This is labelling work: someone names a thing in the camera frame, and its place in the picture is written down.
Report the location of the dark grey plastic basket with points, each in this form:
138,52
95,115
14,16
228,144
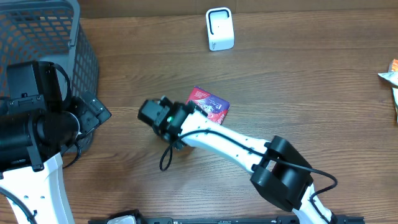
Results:
51,31

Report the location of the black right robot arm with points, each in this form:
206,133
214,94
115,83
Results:
279,173

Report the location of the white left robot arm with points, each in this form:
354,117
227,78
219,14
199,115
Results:
43,120

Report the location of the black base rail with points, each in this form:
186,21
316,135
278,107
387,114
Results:
134,216

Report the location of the yellow snack bag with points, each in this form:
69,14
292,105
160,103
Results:
395,96

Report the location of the purple red snack pack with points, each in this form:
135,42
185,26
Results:
215,107

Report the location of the white barcode scanner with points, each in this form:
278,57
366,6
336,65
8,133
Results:
219,24

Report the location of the white tube gold cap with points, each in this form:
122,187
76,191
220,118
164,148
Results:
391,77

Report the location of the orange small snack pack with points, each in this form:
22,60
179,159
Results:
393,66

